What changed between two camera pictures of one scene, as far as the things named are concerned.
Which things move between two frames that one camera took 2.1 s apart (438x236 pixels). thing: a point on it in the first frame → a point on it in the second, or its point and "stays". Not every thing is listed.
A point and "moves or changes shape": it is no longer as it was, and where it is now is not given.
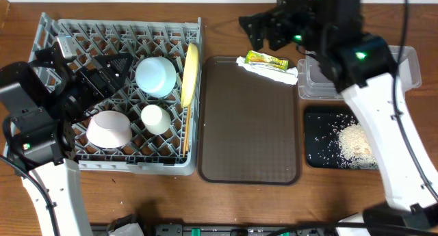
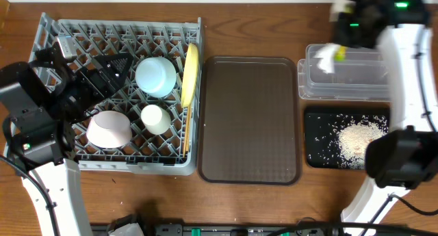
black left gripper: [83, 81] stays
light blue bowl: [155, 76] stays
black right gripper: [272, 24] → [342, 20]
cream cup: [155, 120] stays
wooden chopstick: [188, 127] stays
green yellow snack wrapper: [254, 57] moves or changes shape
